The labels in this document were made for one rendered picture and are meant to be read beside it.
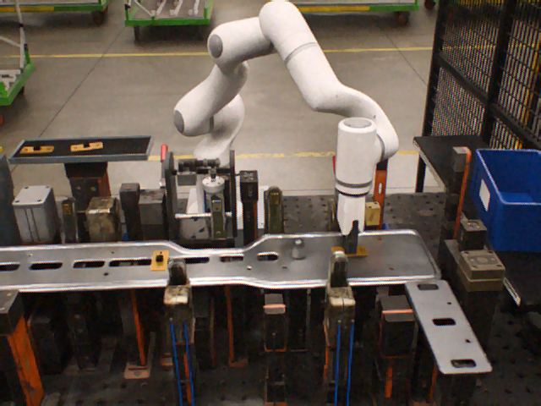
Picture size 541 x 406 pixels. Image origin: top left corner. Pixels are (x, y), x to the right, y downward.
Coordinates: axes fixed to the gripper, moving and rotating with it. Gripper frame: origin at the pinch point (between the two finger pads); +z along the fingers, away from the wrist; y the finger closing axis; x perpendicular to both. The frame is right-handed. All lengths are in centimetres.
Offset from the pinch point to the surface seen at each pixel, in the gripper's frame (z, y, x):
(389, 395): 27.5, 23.1, 6.8
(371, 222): 0.6, -10.8, 7.6
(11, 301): 0, 17, -76
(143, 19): 78, -615, -138
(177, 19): 78, -612, -98
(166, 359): 33, 3, -47
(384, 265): 2.9, 5.5, 7.5
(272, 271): 2.9, 6.5, -19.3
